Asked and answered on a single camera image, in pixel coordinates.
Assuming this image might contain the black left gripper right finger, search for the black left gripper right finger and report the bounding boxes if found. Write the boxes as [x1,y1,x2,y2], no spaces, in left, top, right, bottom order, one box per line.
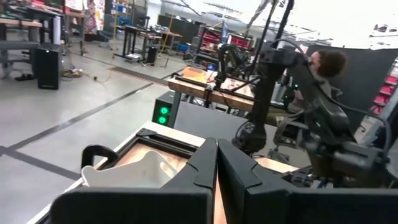
[217,138,294,224]

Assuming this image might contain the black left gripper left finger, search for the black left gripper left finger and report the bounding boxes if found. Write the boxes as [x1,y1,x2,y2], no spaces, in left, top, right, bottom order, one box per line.
[162,138,218,189]

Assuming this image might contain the white plastic bin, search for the white plastic bin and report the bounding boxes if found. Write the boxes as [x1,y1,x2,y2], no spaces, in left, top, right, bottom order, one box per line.
[81,150,178,189]

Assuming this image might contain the grey office chair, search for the grey office chair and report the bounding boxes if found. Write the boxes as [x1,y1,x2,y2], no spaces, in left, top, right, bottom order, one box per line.
[269,108,312,162]

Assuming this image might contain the red storage bins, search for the red storage bins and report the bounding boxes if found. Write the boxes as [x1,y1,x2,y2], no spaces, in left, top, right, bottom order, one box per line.
[369,73,398,116]

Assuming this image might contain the black tower with green lights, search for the black tower with green lights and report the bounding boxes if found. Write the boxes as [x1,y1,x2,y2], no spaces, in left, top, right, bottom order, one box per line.
[151,90,181,129]

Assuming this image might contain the wooden background robot table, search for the wooden background robot table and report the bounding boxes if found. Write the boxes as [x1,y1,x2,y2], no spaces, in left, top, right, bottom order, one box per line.
[167,65,265,113]

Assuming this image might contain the black partition panel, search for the black partition panel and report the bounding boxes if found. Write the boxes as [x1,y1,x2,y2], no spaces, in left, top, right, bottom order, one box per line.
[307,45,398,131]

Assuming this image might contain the person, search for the person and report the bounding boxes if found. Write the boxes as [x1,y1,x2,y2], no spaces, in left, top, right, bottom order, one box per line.
[292,49,348,110]

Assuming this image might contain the red bin rack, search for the red bin rack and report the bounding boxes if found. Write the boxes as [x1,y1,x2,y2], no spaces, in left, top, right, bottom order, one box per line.
[201,29,252,52]

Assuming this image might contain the black background desk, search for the black background desk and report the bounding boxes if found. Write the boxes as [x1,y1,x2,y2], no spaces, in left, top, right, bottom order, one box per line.
[113,24,183,65]

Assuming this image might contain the black stand pole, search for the black stand pole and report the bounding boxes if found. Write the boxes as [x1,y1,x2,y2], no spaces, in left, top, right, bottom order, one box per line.
[245,0,295,75]

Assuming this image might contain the black computer tower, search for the black computer tower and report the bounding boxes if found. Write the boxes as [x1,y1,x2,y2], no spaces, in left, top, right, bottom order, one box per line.
[33,43,62,91]

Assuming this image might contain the white cylinder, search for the white cylinder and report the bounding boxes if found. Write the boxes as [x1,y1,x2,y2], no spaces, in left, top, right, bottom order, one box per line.
[52,15,62,46]

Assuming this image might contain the wooden background desk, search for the wooden background desk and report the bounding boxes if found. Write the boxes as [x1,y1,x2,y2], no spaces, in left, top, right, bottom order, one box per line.
[0,17,44,75]

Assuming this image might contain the black rail clip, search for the black rail clip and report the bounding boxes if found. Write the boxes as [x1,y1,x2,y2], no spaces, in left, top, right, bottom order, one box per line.
[80,144,119,170]

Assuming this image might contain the colourful wall banner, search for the colourful wall banner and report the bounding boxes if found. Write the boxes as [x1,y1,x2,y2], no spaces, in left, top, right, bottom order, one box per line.
[65,0,106,35]

